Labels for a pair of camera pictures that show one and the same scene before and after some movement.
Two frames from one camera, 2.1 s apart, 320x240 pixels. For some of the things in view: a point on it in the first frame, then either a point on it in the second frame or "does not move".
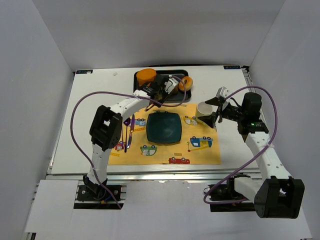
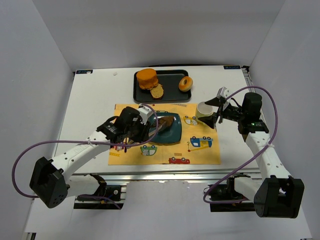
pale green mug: x=203 y=109 does not move
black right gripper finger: x=216 y=101 does not move
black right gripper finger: x=209 y=119 does not move
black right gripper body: x=219 y=111 does not move
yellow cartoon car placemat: x=200 y=143 does not move
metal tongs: x=151 y=105 → x=153 y=126
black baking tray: x=179 y=95 does not move
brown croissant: x=176 y=89 → x=165 y=122
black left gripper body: x=162 y=88 → x=145 y=132
